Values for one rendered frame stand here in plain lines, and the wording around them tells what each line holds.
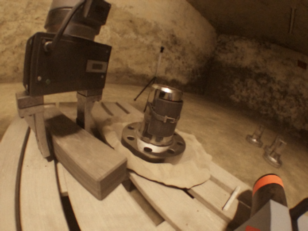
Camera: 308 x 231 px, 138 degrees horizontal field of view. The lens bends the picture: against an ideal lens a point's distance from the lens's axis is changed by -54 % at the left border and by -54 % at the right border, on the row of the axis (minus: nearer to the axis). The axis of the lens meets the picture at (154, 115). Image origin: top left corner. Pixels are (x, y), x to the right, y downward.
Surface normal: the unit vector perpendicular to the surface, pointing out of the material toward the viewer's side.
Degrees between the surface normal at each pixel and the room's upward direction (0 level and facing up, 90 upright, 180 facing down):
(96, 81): 90
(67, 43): 90
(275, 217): 0
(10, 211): 0
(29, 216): 0
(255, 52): 90
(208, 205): 90
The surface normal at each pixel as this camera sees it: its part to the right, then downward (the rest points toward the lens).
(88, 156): 0.23, -0.92
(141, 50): 0.62, 0.40
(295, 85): -0.75, 0.04
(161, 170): -0.22, -0.46
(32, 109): 0.88, 0.34
